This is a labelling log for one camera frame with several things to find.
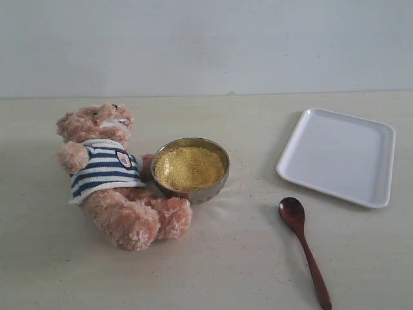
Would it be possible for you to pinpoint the tan teddy bear striped shirt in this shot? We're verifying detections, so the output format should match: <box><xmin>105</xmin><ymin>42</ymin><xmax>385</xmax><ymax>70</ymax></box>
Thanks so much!
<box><xmin>56</xmin><ymin>104</ymin><xmax>192</xmax><ymax>251</ymax></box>

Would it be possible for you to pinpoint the dark red wooden spoon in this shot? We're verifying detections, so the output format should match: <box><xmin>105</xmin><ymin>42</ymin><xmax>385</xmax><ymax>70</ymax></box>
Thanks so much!
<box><xmin>278</xmin><ymin>197</ymin><xmax>332</xmax><ymax>310</ymax></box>

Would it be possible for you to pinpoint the steel bowl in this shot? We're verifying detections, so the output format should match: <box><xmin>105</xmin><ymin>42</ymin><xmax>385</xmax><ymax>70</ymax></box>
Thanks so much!
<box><xmin>150</xmin><ymin>137</ymin><xmax>230</xmax><ymax>205</ymax></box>

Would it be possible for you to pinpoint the white rectangular plastic tray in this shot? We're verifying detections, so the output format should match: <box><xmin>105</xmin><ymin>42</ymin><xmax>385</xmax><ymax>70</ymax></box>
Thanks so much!
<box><xmin>276</xmin><ymin>108</ymin><xmax>396</xmax><ymax>209</ymax></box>

